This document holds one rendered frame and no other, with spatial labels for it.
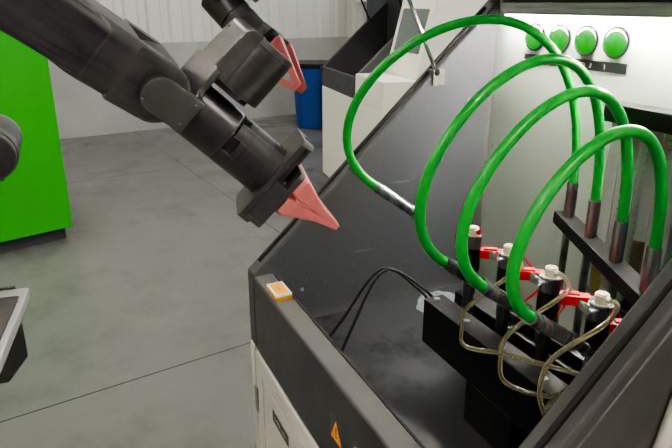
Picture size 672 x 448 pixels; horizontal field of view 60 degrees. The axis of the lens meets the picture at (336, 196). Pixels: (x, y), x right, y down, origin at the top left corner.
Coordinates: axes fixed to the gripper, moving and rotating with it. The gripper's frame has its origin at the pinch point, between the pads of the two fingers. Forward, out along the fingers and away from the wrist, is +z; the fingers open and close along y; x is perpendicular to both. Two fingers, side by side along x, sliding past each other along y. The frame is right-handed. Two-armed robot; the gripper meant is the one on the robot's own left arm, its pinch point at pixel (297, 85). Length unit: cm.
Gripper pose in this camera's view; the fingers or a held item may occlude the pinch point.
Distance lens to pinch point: 93.6
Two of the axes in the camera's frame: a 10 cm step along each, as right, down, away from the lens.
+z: 6.7, 7.4, -0.3
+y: 1.5, -0.9, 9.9
